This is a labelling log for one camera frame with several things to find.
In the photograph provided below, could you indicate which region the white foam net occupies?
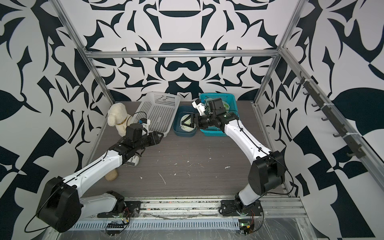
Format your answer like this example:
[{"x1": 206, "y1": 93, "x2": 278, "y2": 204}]
[
  {"x1": 223, "y1": 101, "x2": 231, "y2": 111},
  {"x1": 180, "y1": 115, "x2": 197, "y2": 133}
]

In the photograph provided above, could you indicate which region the green custard apple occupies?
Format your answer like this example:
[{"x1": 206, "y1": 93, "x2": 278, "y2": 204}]
[{"x1": 181, "y1": 125, "x2": 195, "y2": 133}]

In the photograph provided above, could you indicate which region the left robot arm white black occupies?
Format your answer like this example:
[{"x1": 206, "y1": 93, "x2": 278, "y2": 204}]
[{"x1": 36, "y1": 124, "x2": 164, "y2": 233}]

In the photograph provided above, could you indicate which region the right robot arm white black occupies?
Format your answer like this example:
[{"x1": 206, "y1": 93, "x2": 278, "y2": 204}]
[{"x1": 181, "y1": 113, "x2": 286, "y2": 207}]

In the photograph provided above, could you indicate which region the dark blue plastic tub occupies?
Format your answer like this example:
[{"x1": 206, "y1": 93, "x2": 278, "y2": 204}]
[{"x1": 173, "y1": 105, "x2": 198, "y2": 137}]

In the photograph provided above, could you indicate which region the patterned small pouch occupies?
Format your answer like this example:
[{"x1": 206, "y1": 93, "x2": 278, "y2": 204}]
[{"x1": 124, "y1": 156, "x2": 140, "y2": 167}]

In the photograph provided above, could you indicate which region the teal perforated plastic basket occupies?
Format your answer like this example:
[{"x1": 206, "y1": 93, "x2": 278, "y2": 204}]
[{"x1": 199, "y1": 92, "x2": 241, "y2": 137}]

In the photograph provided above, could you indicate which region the white plush dog toy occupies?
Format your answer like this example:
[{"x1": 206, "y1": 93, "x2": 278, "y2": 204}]
[{"x1": 107, "y1": 103, "x2": 133, "y2": 137}]

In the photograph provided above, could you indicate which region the white perforated plastic basket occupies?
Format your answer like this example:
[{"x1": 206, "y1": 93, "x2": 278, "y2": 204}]
[{"x1": 133, "y1": 92, "x2": 181, "y2": 137}]

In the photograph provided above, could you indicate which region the tan wooden cylinder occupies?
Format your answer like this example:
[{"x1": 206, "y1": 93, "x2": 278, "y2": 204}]
[{"x1": 105, "y1": 169, "x2": 119, "y2": 182}]

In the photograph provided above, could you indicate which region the right green circuit board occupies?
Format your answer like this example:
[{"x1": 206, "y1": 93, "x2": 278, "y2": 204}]
[{"x1": 239, "y1": 219, "x2": 255, "y2": 236}]

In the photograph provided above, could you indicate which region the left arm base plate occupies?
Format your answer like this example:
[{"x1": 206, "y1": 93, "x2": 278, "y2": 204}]
[{"x1": 97, "y1": 191, "x2": 142, "y2": 218}]

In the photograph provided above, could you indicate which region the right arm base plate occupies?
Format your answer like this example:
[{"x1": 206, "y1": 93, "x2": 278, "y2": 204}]
[{"x1": 219, "y1": 195, "x2": 264, "y2": 217}]

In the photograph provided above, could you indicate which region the black wall hook rail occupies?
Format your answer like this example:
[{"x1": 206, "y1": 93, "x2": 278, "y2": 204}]
[{"x1": 297, "y1": 73, "x2": 367, "y2": 159}]

